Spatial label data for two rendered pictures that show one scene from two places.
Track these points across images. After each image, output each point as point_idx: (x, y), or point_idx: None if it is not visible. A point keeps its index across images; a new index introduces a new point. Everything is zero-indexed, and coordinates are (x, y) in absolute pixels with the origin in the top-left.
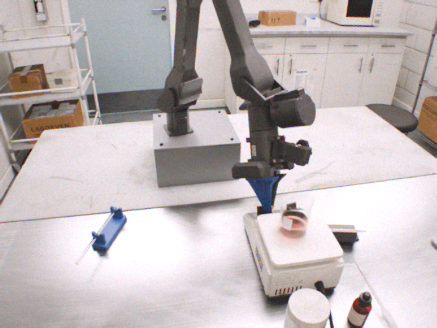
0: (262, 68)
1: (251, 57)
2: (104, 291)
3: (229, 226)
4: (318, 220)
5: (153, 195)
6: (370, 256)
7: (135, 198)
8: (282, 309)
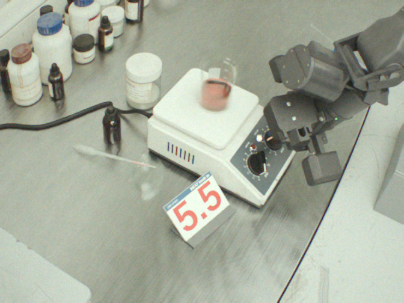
0: (382, 43)
1: (391, 25)
2: (283, 38)
3: None
4: (206, 131)
5: (388, 119)
6: (143, 214)
7: (391, 106)
8: None
